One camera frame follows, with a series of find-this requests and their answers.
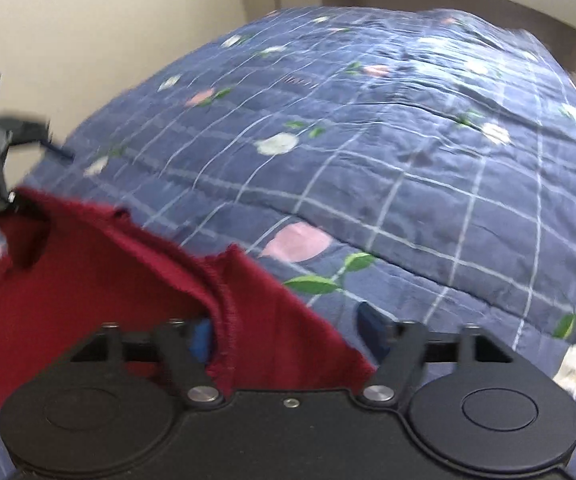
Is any red long-sleeve shirt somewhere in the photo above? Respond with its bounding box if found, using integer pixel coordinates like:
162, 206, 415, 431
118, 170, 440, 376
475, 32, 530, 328
0, 188, 373, 403

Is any blue plaid floral quilt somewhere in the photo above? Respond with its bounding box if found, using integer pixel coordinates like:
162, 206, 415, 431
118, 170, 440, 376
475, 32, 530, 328
0, 8, 576, 479

